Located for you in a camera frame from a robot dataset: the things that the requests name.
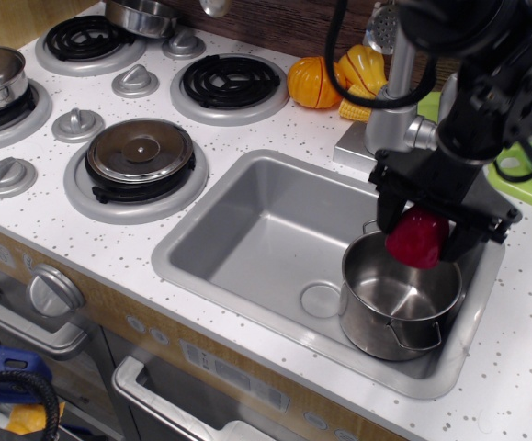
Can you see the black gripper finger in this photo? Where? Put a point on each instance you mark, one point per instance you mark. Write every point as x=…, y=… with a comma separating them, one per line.
x=390, y=207
x=464, y=238

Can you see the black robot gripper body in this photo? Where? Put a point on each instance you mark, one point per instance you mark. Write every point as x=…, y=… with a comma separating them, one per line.
x=448, y=187

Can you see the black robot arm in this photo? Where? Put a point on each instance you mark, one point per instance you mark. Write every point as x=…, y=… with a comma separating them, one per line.
x=493, y=42

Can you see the stainless steel pot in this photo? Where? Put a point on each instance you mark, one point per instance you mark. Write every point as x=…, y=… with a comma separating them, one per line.
x=390, y=310

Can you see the grey plastic sink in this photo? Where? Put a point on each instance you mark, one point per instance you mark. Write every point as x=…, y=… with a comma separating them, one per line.
x=267, y=242

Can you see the green cutting board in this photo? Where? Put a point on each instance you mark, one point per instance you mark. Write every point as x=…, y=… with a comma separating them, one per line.
x=513, y=159

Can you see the silver toy faucet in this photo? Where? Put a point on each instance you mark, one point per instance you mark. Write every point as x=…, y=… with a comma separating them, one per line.
x=400, y=129

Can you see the yellow toy corn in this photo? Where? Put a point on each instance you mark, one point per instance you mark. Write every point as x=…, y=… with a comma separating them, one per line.
x=351, y=111

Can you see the yellow toy squash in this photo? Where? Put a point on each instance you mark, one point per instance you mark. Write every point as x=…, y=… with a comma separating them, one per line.
x=364, y=67

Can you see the orange toy pumpkin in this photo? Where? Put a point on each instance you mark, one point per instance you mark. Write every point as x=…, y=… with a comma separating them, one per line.
x=309, y=85

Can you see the silver slotted spoon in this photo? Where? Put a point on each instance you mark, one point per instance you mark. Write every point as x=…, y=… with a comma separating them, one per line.
x=382, y=27

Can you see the black coil burner rear right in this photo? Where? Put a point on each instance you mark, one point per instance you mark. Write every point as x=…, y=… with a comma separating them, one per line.
x=229, y=82

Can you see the steel lid on burner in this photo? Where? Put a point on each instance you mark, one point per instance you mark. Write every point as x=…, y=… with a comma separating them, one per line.
x=139, y=151

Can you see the silver stove knob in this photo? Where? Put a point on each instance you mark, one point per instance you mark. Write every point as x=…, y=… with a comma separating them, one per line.
x=77, y=125
x=184, y=45
x=16, y=176
x=137, y=82

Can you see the silver hanging spoon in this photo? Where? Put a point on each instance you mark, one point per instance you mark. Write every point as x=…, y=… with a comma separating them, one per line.
x=216, y=8

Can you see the steel bowl at back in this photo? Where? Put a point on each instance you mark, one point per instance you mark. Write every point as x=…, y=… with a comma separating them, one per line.
x=149, y=19

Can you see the silver oven dial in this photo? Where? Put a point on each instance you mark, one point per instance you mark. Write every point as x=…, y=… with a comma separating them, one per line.
x=51, y=293

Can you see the yellow cloth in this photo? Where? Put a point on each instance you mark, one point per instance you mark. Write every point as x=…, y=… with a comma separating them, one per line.
x=27, y=419

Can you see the blue clamp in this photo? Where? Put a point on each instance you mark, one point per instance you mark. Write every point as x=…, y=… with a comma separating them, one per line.
x=25, y=378

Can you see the silver faucet lever handle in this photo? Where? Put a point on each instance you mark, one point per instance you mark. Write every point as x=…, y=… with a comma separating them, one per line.
x=448, y=95

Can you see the silver dishwasher handle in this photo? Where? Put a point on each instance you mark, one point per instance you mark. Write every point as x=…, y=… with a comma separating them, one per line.
x=183, y=423

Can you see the silver oven door handle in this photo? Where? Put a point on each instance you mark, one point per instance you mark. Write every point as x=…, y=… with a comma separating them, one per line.
x=63, y=344

